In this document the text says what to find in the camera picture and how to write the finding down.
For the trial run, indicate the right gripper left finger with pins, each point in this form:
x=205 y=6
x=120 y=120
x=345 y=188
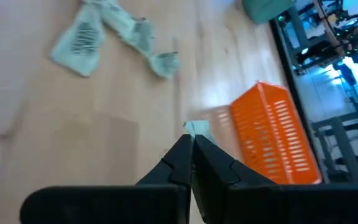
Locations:
x=172 y=174

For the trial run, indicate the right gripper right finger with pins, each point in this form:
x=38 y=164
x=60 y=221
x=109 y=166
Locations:
x=216 y=180

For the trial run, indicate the orange plastic slotted basket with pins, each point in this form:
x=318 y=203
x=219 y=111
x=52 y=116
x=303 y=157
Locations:
x=269 y=133

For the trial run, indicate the grey metal workbench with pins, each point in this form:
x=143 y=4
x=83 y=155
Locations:
x=340 y=133

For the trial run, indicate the green plastic cup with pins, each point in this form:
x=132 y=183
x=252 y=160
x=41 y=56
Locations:
x=266 y=9

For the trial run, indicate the black metal table frame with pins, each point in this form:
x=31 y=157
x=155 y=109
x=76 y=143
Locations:
x=298 y=93

